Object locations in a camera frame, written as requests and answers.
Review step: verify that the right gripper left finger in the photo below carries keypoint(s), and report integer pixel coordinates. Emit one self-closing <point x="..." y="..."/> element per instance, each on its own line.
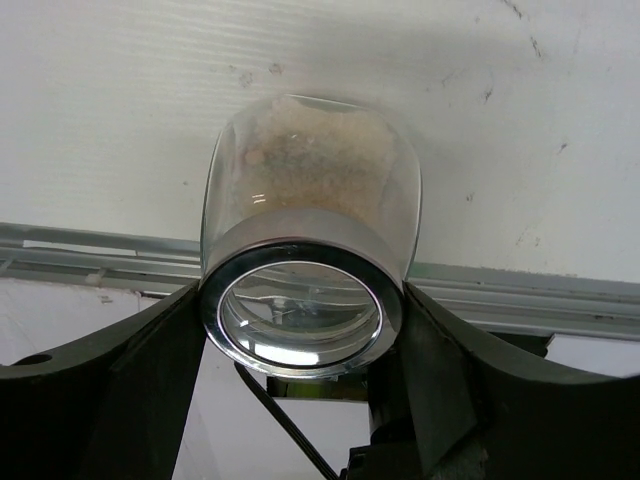
<point x="110" y="405"/>

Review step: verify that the aluminium table front rail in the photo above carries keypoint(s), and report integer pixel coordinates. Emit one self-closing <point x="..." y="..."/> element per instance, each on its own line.
<point x="495" y="300"/>

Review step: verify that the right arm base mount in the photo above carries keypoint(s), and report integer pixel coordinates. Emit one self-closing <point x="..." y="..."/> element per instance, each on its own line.
<point x="320" y="400"/>

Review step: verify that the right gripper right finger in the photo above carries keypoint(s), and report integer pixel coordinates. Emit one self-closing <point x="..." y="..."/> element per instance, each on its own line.
<point x="470" y="405"/>

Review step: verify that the chrome-lid glass jar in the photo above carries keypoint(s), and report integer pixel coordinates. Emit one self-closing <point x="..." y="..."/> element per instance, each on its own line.
<point x="310" y="225"/>

